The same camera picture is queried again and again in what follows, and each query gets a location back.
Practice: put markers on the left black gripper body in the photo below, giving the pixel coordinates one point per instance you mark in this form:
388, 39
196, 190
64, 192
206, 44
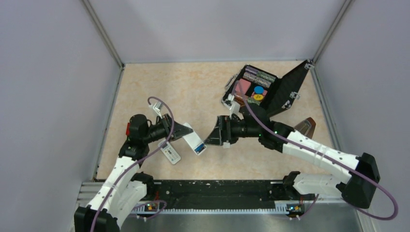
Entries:
166, 126

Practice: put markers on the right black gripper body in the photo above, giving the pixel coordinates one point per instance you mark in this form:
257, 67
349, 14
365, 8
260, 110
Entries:
225, 123

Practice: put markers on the blue battery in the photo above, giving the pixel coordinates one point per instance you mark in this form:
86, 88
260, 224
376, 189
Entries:
200, 148

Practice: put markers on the white battery cover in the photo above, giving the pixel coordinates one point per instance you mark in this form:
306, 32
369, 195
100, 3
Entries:
226, 145

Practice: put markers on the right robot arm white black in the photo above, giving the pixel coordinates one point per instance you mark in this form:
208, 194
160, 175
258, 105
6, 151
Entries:
350, 176

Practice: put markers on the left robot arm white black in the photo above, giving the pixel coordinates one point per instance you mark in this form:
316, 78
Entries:
125, 187

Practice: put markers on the white remote control with screen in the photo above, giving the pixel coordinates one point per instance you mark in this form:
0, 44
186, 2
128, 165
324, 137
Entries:
169, 152

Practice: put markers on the green chip stack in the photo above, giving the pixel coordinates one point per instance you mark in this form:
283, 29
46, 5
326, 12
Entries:
252, 100

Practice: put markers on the yellow dealer chip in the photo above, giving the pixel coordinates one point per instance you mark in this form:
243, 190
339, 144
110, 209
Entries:
258, 97

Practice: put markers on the pink card deck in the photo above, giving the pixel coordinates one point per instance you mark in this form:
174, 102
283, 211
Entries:
244, 84

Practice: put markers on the black poker chip case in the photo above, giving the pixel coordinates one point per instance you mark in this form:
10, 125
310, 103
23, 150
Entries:
279, 92

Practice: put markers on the blue dealer chip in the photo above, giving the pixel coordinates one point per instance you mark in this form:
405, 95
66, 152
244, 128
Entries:
259, 90

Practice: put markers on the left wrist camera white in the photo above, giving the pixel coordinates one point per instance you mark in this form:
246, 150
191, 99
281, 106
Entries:
156, 108

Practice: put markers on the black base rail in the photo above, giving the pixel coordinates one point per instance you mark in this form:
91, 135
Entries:
222, 194

